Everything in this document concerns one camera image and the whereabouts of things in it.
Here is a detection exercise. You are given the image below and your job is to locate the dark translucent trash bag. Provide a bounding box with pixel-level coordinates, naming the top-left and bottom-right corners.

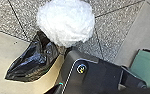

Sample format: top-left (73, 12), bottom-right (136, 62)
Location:
top-left (4, 0), bottom-right (96, 83)

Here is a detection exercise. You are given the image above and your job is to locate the green framed glass door wall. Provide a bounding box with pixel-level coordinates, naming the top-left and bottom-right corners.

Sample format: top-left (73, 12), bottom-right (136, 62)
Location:
top-left (129, 48), bottom-right (150, 90)

